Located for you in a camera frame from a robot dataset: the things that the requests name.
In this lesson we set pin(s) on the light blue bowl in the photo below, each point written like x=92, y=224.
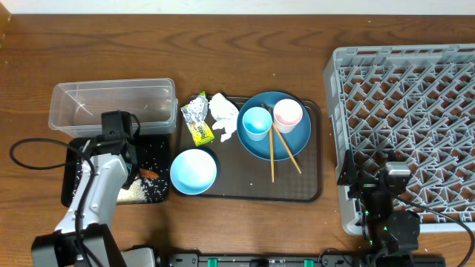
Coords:
x=193, y=171

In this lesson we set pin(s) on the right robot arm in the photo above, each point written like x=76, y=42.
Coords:
x=393, y=235

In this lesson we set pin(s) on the left wooden chopstick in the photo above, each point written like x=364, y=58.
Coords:
x=271, y=153

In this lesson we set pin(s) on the dark blue plate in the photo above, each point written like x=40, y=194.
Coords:
x=296, y=140

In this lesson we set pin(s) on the grey dishwasher rack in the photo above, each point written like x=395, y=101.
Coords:
x=416, y=101

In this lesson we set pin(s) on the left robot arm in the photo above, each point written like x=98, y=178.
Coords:
x=109, y=163

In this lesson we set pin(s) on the wooden chopstick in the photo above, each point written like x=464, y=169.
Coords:
x=284, y=143
x=271, y=153

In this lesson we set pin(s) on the white pink cup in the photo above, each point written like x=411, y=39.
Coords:
x=287, y=114

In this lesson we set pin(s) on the foil snack wrapper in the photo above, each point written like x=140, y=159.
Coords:
x=195, y=114

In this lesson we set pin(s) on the white tissue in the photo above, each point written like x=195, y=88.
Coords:
x=225, y=114

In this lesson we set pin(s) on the brown serving tray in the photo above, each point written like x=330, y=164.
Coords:
x=241, y=175

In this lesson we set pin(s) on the white rice pile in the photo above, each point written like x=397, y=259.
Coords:
x=143, y=189

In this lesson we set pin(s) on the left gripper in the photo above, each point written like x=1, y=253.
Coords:
x=132, y=179

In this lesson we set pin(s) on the black waste tray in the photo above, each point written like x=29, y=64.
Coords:
x=152, y=155

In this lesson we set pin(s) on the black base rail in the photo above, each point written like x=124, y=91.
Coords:
x=147, y=256

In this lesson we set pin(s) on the clear plastic bin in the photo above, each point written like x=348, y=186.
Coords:
x=76, y=107

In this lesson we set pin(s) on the right wooden chopstick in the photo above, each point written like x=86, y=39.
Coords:
x=284, y=143

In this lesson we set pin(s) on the orange carrot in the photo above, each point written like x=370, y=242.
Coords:
x=148, y=174

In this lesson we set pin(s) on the light blue cup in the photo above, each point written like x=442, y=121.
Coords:
x=257, y=122

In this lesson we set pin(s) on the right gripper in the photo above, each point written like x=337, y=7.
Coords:
x=349, y=176

